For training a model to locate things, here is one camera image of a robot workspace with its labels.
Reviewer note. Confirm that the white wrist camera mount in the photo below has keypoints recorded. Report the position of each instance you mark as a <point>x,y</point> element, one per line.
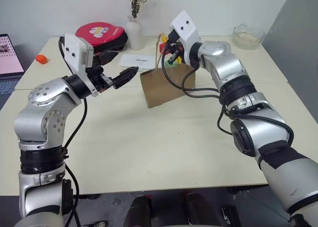
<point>75,50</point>
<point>185,24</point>

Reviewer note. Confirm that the clear glass bowl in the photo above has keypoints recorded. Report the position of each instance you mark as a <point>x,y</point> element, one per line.
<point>247,38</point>

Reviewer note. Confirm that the open laptop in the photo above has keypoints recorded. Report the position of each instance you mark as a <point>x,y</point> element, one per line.
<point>10,60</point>

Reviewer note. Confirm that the grey partition panel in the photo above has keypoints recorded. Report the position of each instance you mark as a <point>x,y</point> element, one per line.
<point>295,38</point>

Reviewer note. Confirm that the colourful plastic toy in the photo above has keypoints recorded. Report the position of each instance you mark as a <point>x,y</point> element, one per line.
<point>164,49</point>

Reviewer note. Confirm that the dried flower bunch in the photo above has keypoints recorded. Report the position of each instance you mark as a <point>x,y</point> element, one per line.
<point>135,1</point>

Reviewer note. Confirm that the flat white card box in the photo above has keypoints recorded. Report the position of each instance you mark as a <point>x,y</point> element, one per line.
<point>136,61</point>

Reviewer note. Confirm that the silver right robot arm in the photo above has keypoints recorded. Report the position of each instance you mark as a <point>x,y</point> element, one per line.
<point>251,127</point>

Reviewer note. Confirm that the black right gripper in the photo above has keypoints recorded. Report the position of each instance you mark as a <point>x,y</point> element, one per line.
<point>174,44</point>

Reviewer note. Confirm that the brown paper bag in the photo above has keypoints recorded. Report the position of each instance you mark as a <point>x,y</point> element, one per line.
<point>164,88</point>

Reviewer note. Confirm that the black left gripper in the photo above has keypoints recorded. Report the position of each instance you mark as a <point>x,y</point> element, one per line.
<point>95,75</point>

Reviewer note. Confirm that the dark rounded shape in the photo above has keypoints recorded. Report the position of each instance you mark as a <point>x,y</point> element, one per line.
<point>137,212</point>

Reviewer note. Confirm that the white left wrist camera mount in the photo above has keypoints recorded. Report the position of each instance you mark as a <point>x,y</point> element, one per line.
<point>75,50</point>

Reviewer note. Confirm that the white ceramic vase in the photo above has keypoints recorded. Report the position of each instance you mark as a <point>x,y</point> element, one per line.
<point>135,33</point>

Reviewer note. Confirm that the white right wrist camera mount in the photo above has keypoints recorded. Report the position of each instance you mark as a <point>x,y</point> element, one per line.
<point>185,24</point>

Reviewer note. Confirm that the red round zip pouch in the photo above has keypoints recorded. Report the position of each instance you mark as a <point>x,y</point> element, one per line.
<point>102,37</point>

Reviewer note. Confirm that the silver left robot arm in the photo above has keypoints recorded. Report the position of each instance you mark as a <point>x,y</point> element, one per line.
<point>37,117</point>

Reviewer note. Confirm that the small orange object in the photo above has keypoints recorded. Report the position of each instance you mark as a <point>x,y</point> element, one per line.
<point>41,59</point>

